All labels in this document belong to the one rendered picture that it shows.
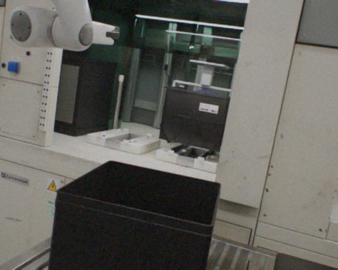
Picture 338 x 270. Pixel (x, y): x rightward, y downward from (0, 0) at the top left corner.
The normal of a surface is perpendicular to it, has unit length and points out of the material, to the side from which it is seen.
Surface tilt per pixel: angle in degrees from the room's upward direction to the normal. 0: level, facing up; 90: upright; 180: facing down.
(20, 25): 97
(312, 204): 90
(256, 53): 90
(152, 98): 90
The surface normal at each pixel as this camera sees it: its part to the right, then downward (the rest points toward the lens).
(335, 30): -0.33, 0.10
